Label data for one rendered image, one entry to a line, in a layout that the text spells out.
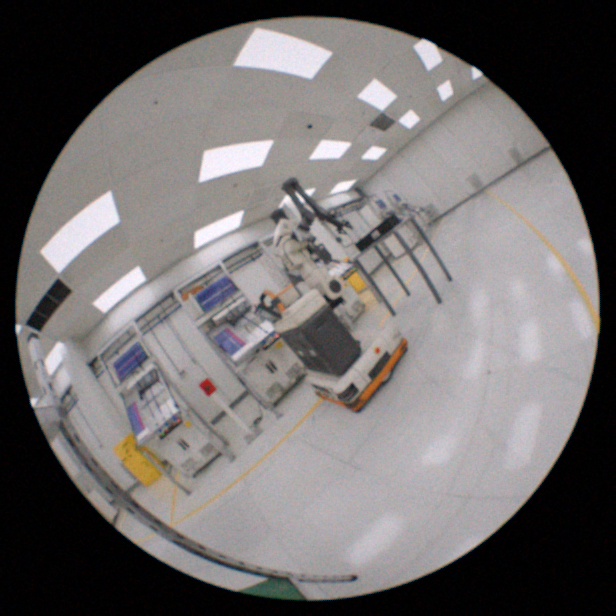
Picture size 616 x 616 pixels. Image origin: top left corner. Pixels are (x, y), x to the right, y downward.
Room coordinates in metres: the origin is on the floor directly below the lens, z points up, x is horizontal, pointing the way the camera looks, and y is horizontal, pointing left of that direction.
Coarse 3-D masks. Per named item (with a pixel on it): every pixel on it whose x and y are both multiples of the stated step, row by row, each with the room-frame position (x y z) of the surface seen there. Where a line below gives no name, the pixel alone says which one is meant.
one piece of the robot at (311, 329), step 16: (304, 304) 1.22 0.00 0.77; (320, 304) 1.25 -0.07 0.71; (288, 320) 1.24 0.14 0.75; (304, 320) 1.20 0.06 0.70; (320, 320) 1.22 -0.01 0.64; (336, 320) 1.26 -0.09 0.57; (288, 336) 1.46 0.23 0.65; (304, 336) 1.20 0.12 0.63; (320, 336) 1.20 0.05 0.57; (336, 336) 1.23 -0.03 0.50; (352, 336) 1.27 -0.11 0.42; (304, 352) 1.40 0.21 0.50; (320, 352) 1.18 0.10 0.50; (336, 352) 1.21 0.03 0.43; (352, 352) 1.24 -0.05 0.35; (320, 368) 1.36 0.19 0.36; (336, 368) 1.18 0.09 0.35
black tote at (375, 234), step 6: (390, 216) 1.69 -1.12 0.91; (396, 216) 1.73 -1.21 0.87; (384, 222) 1.71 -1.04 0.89; (390, 222) 1.67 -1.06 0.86; (396, 222) 1.70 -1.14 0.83; (378, 228) 1.80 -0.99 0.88; (384, 228) 1.75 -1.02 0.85; (390, 228) 1.70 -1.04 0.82; (372, 234) 1.91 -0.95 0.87; (378, 234) 1.85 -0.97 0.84; (384, 234) 1.79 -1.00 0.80; (360, 240) 2.08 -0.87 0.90; (366, 240) 2.02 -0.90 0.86; (372, 240) 1.95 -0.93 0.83; (360, 246) 2.13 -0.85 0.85; (366, 246) 2.07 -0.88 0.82
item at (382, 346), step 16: (368, 336) 1.47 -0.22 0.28; (384, 336) 1.31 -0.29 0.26; (400, 336) 1.35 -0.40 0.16; (368, 352) 1.26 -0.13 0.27; (384, 352) 1.27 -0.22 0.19; (400, 352) 1.31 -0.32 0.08; (352, 368) 1.21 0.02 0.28; (368, 368) 1.20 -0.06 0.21; (384, 368) 1.24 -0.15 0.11; (336, 384) 1.16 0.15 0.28; (352, 384) 1.17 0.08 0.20; (368, 384) 1.18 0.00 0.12; (336, 400) 1.28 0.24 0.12; (352, 400) 1.12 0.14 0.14
